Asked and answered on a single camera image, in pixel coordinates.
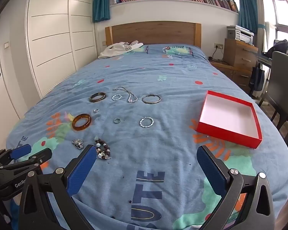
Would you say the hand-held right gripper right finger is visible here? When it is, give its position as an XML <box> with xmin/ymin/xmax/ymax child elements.
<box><xmin>196</xmin><ymin>145</ymin><xmax>275</xmax><ymax>230</ymax></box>

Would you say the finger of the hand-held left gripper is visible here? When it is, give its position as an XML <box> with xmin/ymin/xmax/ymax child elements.
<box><xmin>0</xmin><ymin>144</ymin><xmax>31</xmax><ymax>166</ymax></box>
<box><xmin>5</xmin><ymin>148</ymin><xmax>53</xmax><ymax>175</ymax></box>

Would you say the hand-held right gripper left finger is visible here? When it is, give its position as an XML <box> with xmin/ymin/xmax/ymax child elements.
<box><xmin>19</xmin><ymin>144</ymin><xmax>98</xmax><ymax>230</ymax></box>

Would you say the silver wristwatch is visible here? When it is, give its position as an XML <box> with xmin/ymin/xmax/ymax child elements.
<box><xmin>71</xmin><ymin>138</ymin><xmax>84</xmax><ymax>150</ymax></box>

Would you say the wooden bead bracelet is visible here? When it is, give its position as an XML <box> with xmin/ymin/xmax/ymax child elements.
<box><xmin>94</xmin><ymin>136</ymin><xmax>112</xmax><ymax>160</ymax></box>

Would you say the amber bangle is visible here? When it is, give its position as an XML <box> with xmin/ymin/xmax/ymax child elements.
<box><xmin>71</xmin><ymin>113</ymin><xmax>92</xmax><ymax>132</ymax></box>

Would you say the red box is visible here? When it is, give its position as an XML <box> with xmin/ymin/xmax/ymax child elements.
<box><xmin>196</xmin><ymin>90</ymin><xmax>263</xmax><ymax>149</ymax></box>

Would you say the large twisted silver bracelet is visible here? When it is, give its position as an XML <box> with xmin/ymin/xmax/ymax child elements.
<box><xmin>139</xmin><ymin>117</ymin><xmax>154</xmax><ymax>128</ymax></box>

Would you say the white door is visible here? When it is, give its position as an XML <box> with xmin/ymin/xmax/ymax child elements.
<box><xmin>0</xmin><ymin>17</ymin><xmax>23</xmax><ymax>125</ymax></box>

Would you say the dark brown bangle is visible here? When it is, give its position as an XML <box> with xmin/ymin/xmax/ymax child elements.
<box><xmin>89</xmin><ymin>92</ymin><xmax>107</xmax><ymax>103</ymax></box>

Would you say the thin metal bangle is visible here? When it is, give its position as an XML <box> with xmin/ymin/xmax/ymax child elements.
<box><xmin>142</xmin><ymin>94</ymin><xmax>161</xmax><ymax>104</ymax></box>

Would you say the low wooden cabinet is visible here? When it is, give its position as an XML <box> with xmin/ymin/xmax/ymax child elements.
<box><xmin>210</xmin><ymin>60</ymin><xmax>252</xmax><ymax>94</ymax></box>

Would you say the dark blue tote bag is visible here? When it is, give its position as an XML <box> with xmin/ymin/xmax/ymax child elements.
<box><xmin>249</xmin><ymin>63</ymin><xmax>265</xmax><ymax>91</ymax></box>

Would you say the grey chair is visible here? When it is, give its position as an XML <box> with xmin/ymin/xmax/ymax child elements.
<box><xmin>258</xmin><ymin>51</ymin><xmax>288</xmax><ymax>146</ymax></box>

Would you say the white wardrobe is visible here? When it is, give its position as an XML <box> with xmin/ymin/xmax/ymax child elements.
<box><xmin>26</xmin><ymin>0</ymin><xmax>98</xmax><ymax>99</ymax></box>

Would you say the wooden drawer chest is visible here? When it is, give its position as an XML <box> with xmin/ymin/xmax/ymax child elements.
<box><xmin>224</xmin><ymin>38</ymin><xmax>258</xmax><ymax>71</ymax></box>

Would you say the white garment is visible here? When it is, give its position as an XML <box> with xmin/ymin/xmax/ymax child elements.
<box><xmin>98</xmin><ymin>41</ymin><xmax>144</xmax><ymax>59</ymax></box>

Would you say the white printer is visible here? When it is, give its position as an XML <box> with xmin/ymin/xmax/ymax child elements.
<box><xmin>227</xmin><ymin>25</ymin><xmax>254</xmax><ymax>45</ymax></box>

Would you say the black backpack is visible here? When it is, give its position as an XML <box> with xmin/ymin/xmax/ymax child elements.
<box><xmin>266</xmin><ymin>39</ymin><xmax>288</xmax><ymax>59</ymax></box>

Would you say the wooden headboard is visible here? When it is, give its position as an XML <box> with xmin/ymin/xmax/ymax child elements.
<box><xmin>105</xmin><ymin>21</ymin><xmax>202</xmax><ymax>49</ymax></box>

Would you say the teal curtain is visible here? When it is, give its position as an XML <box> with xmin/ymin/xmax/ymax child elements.
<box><xmin>238</xmin><ymin>0</ymin><xmax>259</xmax><ymax>33</ymax></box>
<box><xmin>92</xmin><ymin>0</ymin><xmax>111</xmax><ymax>22</ymax></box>

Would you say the beaded silver necklace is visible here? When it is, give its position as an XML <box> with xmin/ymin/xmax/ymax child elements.
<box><xmin>112</xmin><ymin>87</ymin><xmax>138</xmax><ymax>103</ymax></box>

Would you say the black cable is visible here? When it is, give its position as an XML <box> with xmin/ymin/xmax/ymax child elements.
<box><xmin>208</xmin><ymin>47</ymin><xmax>228</xmax><ymax>65</ymax></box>

